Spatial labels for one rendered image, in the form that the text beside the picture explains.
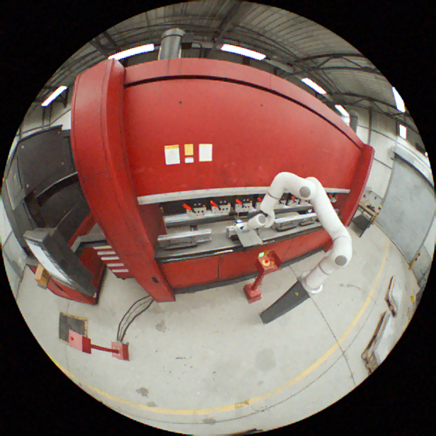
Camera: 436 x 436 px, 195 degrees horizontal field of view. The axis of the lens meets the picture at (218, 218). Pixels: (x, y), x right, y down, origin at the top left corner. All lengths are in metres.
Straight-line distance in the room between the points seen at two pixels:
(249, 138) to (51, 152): 1.05
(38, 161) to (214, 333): 1.93
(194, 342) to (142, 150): 1.88
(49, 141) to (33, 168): 0.12
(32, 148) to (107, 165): 0.41
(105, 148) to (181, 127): 0.43
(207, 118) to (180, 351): 2.14
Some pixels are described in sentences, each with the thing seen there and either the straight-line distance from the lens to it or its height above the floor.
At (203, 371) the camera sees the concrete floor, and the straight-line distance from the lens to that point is 1.79.
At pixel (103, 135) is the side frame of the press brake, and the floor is 1.84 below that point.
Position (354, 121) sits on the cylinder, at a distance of 2.63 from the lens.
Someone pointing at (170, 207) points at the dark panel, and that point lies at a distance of 1.60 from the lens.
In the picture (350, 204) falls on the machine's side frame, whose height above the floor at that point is 1.17.
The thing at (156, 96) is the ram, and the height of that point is 2.03.
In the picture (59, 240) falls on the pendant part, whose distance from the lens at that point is 0.65.
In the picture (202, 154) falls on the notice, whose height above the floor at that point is 1.65.
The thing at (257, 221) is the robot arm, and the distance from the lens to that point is 0.88.
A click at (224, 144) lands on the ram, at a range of 0.88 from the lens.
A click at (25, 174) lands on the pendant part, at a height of 1.82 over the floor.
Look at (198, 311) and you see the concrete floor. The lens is 1.81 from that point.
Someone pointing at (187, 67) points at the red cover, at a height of 2.22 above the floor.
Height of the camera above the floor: 1.75
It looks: 35 degrees down
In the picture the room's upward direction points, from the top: 2 degrees clockwise
